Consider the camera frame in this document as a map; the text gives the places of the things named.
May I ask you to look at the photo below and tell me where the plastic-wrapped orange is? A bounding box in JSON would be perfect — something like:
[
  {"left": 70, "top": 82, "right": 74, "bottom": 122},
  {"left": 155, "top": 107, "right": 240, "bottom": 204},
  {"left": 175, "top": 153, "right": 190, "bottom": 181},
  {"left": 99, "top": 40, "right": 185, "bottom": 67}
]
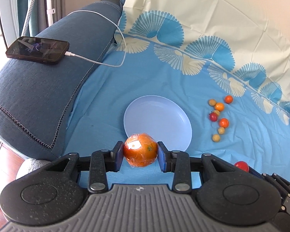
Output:
[{"left": 123, "top": 133, "right": 158, "bottom": 167}]

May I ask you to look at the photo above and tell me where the tan longan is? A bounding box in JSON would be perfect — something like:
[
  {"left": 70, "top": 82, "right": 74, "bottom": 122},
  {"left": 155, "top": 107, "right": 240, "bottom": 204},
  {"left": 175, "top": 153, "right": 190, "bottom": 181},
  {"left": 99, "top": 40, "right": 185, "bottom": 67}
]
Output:
[
  {"left": 208, "top": 99, "right": 216, "bottom": 106},
  {"left": 212, "top": 134, "right": 221, "bottom": 142},
  {"left": 213, "top": 110, "right": 220, "bottom": 116},
  {"left": 218, "top": 127, "right": 225, "bottom": 135}
]

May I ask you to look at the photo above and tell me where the red tomato with stem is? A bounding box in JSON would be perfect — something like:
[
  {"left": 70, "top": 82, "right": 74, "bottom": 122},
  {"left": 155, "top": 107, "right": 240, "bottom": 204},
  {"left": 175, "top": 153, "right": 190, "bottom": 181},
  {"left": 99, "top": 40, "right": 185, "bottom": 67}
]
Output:
[{"left": 208, "top": 112, "right": 218, "bottom": 122}]

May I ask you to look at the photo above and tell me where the small orange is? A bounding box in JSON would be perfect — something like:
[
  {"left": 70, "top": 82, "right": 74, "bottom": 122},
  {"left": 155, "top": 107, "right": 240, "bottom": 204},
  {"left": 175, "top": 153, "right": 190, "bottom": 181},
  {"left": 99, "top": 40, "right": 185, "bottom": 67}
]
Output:
[
  {"left": 219, "top": 118, "right": 229, "bottom": 128},
  {"left": 214, "top": 102, "right": 225, "bottom": 112},
  {"left": 224, "top": 95, "right": 234, "bottom": 104}
]

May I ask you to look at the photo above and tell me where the red cherry tomato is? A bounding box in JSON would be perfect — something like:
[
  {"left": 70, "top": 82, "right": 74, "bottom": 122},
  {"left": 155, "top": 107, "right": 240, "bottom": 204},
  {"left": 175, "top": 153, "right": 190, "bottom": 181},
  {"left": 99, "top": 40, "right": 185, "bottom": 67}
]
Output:
[{"left": 234, "top": 161, "right": 250, "bottom": 172}]

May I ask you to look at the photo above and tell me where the tan longan top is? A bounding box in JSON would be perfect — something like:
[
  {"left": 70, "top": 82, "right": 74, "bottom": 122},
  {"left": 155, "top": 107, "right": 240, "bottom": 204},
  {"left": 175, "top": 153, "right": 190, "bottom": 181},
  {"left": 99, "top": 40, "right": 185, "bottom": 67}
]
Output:
[{"left": 208, "top": 99, "right": 216, "bottom": 106}]

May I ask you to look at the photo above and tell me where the light blue plate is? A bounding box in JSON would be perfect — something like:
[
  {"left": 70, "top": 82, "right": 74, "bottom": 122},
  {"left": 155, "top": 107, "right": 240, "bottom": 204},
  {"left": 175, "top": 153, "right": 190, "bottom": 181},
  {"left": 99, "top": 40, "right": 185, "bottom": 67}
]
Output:
[{"left": 124, "top": 95, "right": 192, "bottom": 151}]

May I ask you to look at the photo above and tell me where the tan longan bottom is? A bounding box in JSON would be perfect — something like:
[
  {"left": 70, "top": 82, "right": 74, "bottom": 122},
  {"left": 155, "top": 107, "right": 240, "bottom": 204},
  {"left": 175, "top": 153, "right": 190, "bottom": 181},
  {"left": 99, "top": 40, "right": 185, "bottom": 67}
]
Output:
[{"left": 212, "top": 134, "right": 221, "bottom": 142}]

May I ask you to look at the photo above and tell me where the blue sofa armrest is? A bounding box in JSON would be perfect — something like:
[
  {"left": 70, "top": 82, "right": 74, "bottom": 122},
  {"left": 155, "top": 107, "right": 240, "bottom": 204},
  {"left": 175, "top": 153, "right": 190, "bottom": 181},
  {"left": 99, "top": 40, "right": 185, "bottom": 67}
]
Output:
[{"left": 0, "top": 0, "right": 122, "bottom": 161}]

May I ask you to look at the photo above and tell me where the black smartphone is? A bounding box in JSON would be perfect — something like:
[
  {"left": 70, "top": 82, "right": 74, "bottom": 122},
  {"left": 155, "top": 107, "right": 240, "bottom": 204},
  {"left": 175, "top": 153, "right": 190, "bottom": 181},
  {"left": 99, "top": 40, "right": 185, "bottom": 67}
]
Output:
[{"left": 6, "top": 36, "right": 69, "bottom": 64}]

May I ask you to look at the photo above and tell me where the blue fan-pattern bed sheet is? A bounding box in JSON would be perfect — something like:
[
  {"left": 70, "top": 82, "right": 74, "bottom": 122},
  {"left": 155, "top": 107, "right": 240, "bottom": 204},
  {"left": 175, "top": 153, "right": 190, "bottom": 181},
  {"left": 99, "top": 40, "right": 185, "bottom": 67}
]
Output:
[{"left": 65, "top": 0, "right": 290, "bottom": 181}]

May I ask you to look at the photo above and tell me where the garment steamer stand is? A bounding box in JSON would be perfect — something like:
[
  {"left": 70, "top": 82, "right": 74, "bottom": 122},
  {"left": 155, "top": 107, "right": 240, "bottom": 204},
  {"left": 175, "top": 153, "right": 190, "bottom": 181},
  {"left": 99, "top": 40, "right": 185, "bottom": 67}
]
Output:
[{"left": 17, "top": 0, "right": 61, "bottom": 36}]

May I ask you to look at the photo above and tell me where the white charging cable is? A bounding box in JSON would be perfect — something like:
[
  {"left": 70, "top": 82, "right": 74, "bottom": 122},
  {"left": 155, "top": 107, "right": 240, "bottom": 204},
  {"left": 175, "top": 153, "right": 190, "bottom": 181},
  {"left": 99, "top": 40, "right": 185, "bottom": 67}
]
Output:
[{"left": 64, "top": 10, "right": 128, "bottom": 68}]

